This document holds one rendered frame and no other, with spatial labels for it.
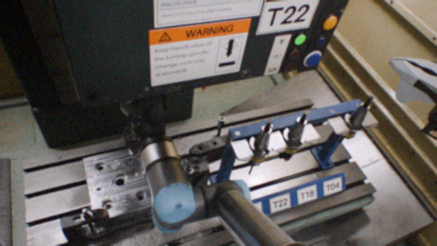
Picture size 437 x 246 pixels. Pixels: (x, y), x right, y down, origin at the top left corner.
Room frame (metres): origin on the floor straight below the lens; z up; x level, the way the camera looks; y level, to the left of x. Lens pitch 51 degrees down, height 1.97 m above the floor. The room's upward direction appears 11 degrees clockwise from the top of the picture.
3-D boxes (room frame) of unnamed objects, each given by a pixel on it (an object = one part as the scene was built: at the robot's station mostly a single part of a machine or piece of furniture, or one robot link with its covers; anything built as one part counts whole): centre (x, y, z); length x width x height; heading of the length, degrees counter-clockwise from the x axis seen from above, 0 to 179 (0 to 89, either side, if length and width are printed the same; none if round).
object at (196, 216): (0.32, 0.05, 1.27); 0.11 x 0.08 x 0.11; 115
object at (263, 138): (0.58, -0.13, 1.26); 0.04 x 0.04 x 0.07
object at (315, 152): (0.82, -0.44, 1.05); 0.10 x 0.05 x 0.30; 30
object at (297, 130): (0.63, -0.23, 1.26); 0.04 x 0.04 x 0.07
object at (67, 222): (0.36, 0.32, 0.97); 0.13 x 0.03 x 0.15; 120
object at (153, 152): (0.38, 0.10, 1.37); 0.08 x 0.05 x 0.08; 120
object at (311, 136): (0.66, -0.28, 1.21); 0.07 x 0.05 x 0.01; 30
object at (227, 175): (0.60, -0.06, 1.05); 0.10 x 0.05 x 0.30; 30
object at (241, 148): (0.55, -0.09, 1.21); 0.07 x 0.05 x 0.01; 30
